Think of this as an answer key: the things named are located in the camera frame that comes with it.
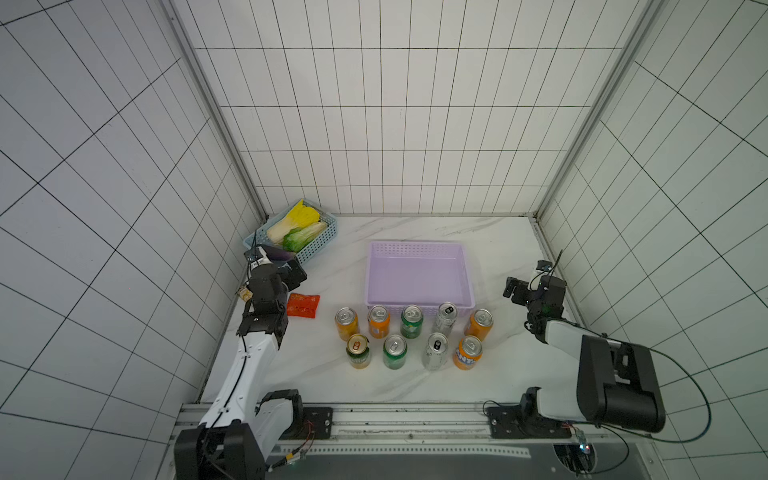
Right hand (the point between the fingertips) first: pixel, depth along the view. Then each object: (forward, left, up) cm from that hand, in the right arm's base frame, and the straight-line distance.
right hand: (514, 276), depth 93 cm
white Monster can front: (-19, +24, +5) cm, 31 cm away
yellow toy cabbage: (+21, +75, +2) cm, 78 cm away
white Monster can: (-28, +27, +6) cm, 39 cm away
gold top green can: (-28, +46, +5) cm, 54 cm away
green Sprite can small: (-18, +33, +3) cm, 37 cm away
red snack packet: (-12, +67, -5) cm, 68 cm away
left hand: (-9, +70, +11) cm, 71 cm away
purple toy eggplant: (+6, +81, -2) cm, 81 cm away
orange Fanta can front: (-19, +41, +3) cm, 46 cm away
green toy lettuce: (+11, +73, +2) cm, 74 cm away
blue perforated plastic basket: (+16, +64, -2) cm, 66 cm away
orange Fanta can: (-26, +18, +3) cm, 32 cm away
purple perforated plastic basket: (+4, +28, -8) cm, 29 cm away
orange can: (-20, +50, +3) cm, 54 cm away
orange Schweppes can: (-18, +14, +3) cm, 23 cm away
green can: (-27, +37, +4) cm, 46 cm away
